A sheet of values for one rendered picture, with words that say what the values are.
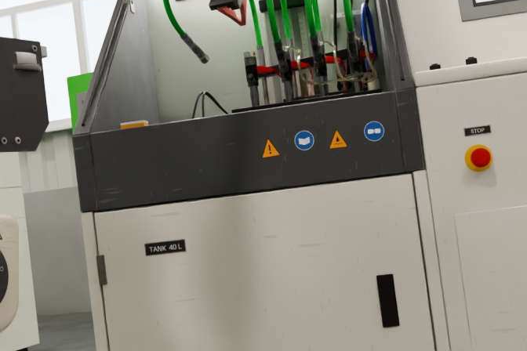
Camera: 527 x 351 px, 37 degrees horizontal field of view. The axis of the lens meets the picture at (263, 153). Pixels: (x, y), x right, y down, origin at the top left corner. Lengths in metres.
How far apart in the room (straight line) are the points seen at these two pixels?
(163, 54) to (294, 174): 0.76
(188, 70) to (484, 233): 0.98
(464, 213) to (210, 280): 0.51
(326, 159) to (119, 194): 0.43
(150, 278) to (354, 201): 0.44
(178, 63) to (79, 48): 4.31
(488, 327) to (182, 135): 0.70
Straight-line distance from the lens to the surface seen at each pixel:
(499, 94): 1.55
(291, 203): 1.54
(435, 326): 1.56
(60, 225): 6.50
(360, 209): 1.53
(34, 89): 1.16
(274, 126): 1.55
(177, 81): 2.16
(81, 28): 6.47
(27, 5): 6.76
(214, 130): 1.57
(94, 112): 1.70
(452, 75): 1.55
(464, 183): 1.54
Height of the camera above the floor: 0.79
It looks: 3 degrees up
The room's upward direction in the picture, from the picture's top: 7 degrees counter-clockwise
